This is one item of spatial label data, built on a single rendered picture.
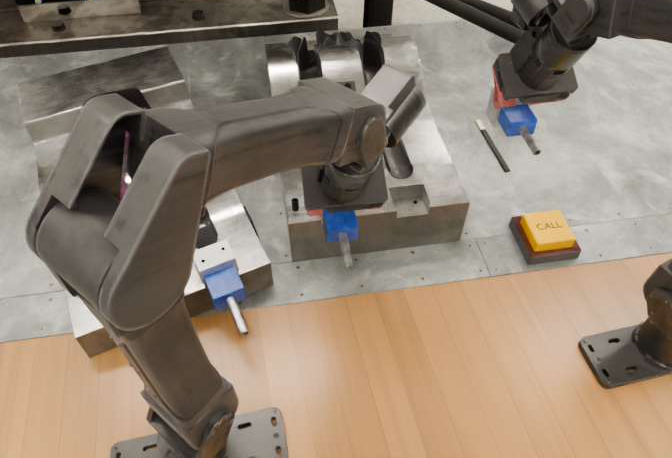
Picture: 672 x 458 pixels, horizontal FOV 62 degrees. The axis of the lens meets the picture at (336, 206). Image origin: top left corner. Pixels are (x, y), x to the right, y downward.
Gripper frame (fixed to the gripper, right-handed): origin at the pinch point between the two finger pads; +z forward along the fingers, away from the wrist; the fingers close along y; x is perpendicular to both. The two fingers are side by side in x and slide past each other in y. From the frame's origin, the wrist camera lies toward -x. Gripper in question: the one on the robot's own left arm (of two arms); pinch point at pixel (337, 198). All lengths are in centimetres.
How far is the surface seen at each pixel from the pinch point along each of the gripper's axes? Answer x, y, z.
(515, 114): -10.3, -28.2, 0.6
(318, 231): 3.6, 2.8, 3.3
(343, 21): -135, -36, 174
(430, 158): -6.4, -15.8, 5.8
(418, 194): -0.7, -12.8, 5.0
